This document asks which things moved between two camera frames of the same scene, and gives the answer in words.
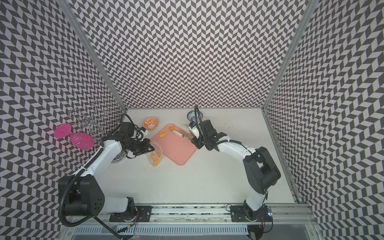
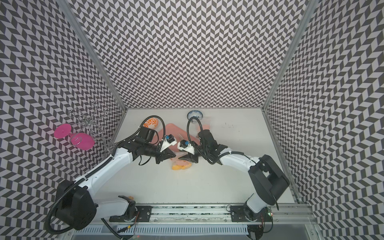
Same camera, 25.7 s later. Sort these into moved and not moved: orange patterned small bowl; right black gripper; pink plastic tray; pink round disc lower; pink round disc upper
Moved: right black gripper
Not moved: pink round disc upper; pink round disc lower; pink plastic tray; orange patterned small bowl
